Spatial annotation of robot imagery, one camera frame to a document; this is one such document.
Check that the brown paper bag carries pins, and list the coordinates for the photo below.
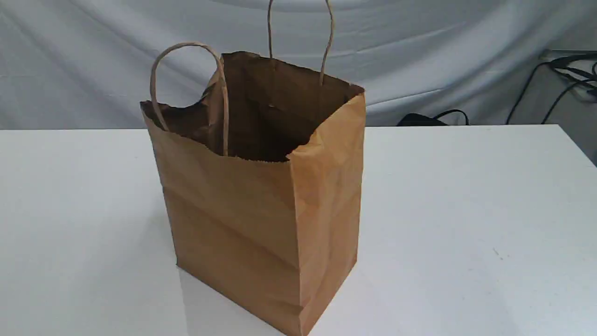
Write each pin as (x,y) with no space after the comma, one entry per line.
(262,181)

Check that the grey backdrop cloth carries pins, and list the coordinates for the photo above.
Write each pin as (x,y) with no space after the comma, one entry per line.
(86,63)

